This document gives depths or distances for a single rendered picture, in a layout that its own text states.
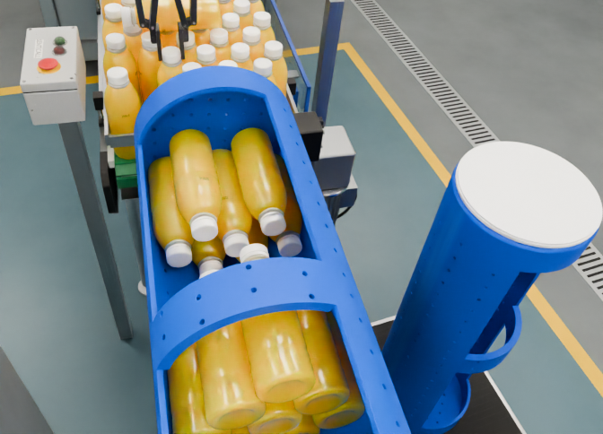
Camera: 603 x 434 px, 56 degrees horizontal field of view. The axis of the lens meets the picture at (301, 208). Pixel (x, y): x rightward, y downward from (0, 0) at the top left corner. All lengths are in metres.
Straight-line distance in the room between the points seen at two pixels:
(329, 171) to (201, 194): 0.60
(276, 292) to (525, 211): 0.60
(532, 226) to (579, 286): 1.45
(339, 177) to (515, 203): 0.48
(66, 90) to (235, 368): 0.70
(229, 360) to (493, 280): 0.61
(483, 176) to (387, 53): 2.35
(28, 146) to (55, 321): 0.94
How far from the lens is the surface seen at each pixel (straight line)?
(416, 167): 2.70
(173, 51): 1.24
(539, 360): 2.25
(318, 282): 0.67
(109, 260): 1.70
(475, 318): 1.25
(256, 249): 0.76
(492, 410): 1.91
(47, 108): 1.23
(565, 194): 1.19
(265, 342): 0.67
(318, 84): 1.59
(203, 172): 0.89
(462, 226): 1.11
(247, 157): 0.94
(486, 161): 1.19
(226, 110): 1.01
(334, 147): 1.39
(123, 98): 1.19
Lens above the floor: 1.77
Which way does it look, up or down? 47 degrees down
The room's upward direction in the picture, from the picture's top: 8 degrees clockwise
